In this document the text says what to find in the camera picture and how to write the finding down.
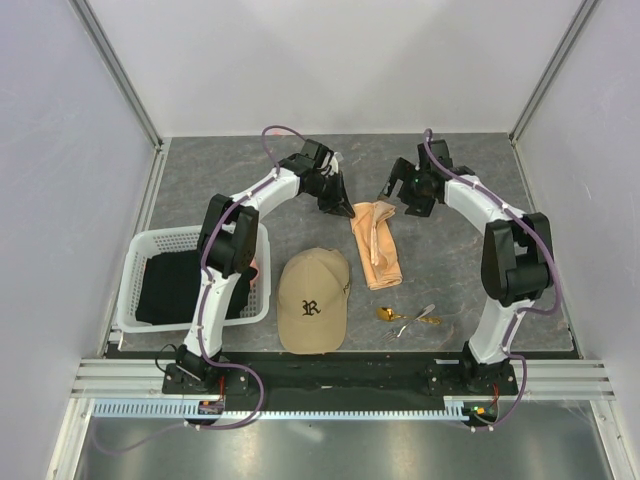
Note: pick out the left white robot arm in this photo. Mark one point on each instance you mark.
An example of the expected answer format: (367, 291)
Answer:
(228, 240)

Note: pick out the white cable duct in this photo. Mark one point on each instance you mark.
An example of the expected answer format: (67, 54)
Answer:
(199, 410)

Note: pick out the peach satin napkin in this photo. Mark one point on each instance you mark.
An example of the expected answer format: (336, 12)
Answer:
(376, 246)

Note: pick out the tan baseball cap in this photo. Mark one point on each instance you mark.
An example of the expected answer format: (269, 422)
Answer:
(312, 302)

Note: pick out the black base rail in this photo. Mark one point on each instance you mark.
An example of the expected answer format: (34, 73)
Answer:
(433, 374)

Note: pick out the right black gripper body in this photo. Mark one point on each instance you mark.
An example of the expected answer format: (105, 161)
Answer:
(413, 190)

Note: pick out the aluminium frame post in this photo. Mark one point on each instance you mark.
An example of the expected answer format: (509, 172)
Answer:
(560, 55)
(103, 45)

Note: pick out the gold spoon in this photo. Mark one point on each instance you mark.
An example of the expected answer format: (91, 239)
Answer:
(387, 314)

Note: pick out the left aluminium frame post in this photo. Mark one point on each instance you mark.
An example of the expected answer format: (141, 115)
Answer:
(103, 45)

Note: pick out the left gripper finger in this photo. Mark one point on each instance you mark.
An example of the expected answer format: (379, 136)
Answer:
(343, 193)
(339, 208)

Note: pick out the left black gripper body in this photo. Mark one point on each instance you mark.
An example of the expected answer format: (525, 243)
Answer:
(327, 189)

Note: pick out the right aluminium frame post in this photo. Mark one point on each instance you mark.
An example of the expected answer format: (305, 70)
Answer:
(560, 55)

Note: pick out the black folded cloth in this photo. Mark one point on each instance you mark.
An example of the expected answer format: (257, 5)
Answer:
(170, 289)

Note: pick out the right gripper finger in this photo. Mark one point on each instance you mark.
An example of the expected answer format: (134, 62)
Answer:
(419, 207)
(402, 171)

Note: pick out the pink item in basket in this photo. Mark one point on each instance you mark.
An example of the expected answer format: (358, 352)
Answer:
(254, 270)

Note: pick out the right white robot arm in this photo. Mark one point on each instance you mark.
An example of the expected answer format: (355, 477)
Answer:
(516, 262)

